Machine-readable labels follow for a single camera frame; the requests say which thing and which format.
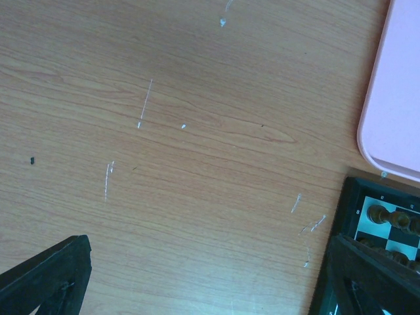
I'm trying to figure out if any pink plastic tray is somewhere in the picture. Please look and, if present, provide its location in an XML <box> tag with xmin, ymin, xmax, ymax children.
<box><xmin>357</xmin><ymin>1</ymin><xmax>419</xmax><ymax>181</ymax></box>

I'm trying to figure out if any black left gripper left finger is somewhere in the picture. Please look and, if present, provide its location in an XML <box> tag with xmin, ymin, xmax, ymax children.
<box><xmin>1</xmin><ymin>235</ymin><xmax>92</xmax><ymax>314</ymax></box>

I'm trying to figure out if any black white chess board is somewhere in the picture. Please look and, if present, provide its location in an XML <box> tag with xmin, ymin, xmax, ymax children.
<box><xmin>308</xmin><ymin>177</ymin><xmax>419</xmax><ymax>314</ymax></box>

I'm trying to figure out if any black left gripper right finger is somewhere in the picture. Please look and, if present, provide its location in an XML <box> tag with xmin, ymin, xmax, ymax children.
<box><xmin>327</xmin><ymin>235</ymin><xmax>419</xmax><ymax>314</ymax></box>

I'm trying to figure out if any dark brown rook piece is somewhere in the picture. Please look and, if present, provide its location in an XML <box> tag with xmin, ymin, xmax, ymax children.
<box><xmin>367</xmin><ymin>205</ymin><xmax>390</xmax><ymax>224</ymax></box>

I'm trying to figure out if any dark brown knight piece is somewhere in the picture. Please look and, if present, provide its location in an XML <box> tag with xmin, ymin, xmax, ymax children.
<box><xmin>389</xmin><ymin>211</ymin><xmax>411</xmax><ymax>230</ymax></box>

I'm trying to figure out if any dark brown pawn piece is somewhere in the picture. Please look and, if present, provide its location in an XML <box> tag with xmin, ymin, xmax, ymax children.
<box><xmin>388</xmin><ymin>251</ymin><xmax>410</xmax><ymax>266</ymax></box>

